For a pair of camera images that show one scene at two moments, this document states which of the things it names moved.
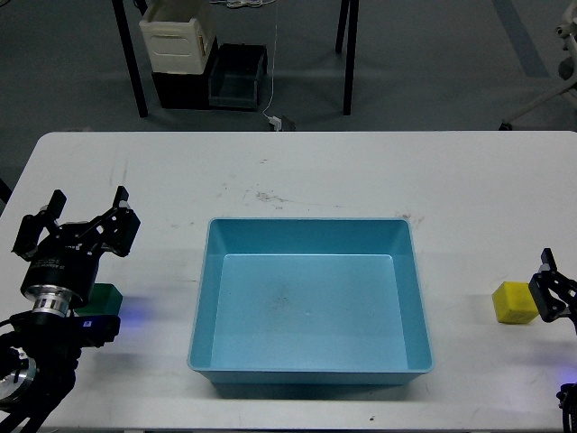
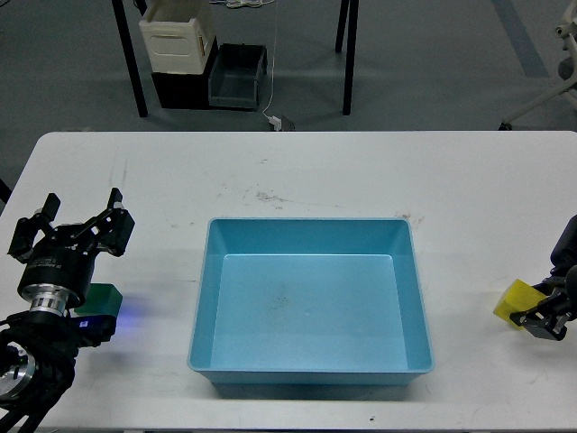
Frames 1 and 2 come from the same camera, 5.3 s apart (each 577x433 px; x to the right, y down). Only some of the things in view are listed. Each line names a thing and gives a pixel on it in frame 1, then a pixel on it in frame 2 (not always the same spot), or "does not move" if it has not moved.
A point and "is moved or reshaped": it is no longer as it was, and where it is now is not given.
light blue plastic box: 309,302 does not move
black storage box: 187,90 does not move
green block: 105,300 does not move
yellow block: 514,303 is moved or reshaped
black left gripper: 65,265 does not move
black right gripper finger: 547,277 → 548,317
